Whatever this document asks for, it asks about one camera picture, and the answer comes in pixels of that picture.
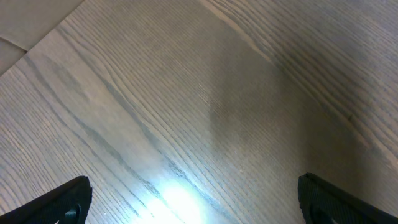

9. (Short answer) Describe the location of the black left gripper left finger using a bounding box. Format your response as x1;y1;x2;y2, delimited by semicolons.
1;176;93;224

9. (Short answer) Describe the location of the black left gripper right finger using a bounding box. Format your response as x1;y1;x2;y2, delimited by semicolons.
298;173;397;224

